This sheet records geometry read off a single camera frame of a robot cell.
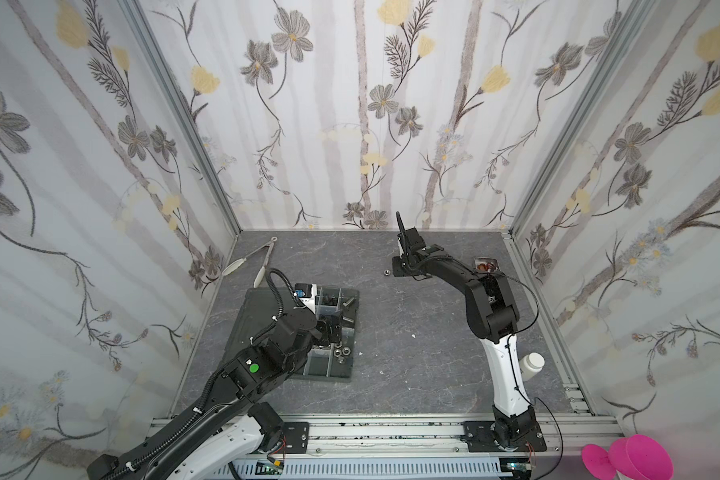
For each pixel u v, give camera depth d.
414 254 0.81
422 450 0.73
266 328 0.53
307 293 0.61
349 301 0.98
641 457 0.58
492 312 0.59
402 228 0.84
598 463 0.71
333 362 0.86
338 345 0.88
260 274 1.08
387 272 1.07
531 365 0.78
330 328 0.65
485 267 1.10
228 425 0.60
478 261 1.11
